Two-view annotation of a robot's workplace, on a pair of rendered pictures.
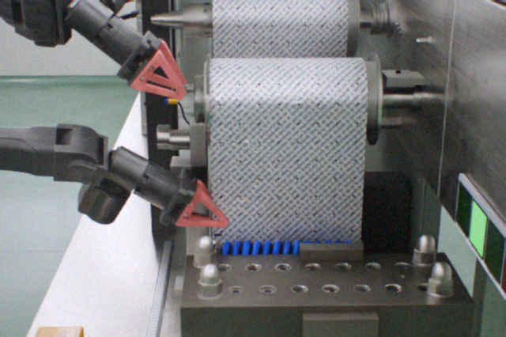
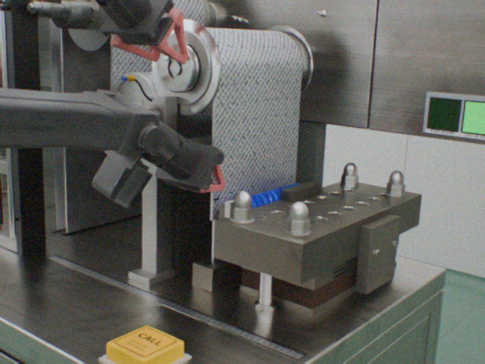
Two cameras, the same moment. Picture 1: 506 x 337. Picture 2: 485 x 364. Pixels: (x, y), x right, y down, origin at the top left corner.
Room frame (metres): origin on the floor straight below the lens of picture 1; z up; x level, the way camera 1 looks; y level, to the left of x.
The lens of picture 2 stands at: (0.48, 0.78, 1.30)
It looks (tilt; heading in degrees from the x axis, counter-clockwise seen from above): 13 degrees down; 310
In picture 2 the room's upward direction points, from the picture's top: 2 degrees clockwise
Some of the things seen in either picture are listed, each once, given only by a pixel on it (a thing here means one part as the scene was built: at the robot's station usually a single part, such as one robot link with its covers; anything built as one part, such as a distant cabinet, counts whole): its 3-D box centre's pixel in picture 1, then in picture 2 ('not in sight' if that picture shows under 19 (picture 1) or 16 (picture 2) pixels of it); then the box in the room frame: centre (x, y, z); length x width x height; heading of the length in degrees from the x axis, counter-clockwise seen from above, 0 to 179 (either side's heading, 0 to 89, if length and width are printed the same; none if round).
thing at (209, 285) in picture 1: (209, 279); (298, 217); (0.97, 0.06, 1.05); 0.04 x 0.04 x 0.04
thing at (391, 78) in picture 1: (402, 77); not in sight; (1.20, -0.23, 1.28); 0.06 x 0.05 x 0.02; 91
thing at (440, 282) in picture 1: (441, 277); (396, 182); (0.98, -0.26, 1.05); 0.04 x 0.04 x 0.04
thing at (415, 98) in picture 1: (396, 98); not in sight; (1.20, -0.23, 1.25); 0.07 x 0.04 x 0.04; 91
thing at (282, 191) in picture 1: (287, 198); (258, 154); (1.14, -0.05, 1.10); 0.23 x 0.01 x 0.18; 91
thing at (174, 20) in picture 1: (168, 20); (45, 8); (1.44, 0.16, 1.33); 0.06 x 0.03 x 0.03; 91
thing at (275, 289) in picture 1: (321, 296); (327, 222); (1.02, -0.10, 1.00); 0.40 x 0.16 x 0.06; 91
